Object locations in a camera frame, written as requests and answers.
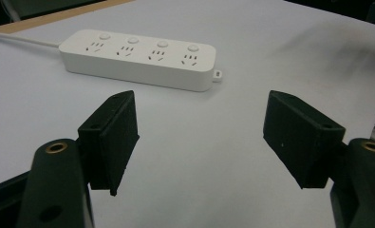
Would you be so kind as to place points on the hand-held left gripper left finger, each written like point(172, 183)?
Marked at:
point(112, 139)

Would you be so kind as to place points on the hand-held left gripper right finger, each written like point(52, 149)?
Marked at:
point(302, 139)

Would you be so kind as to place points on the white power strip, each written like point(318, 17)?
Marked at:
point(140, 58)

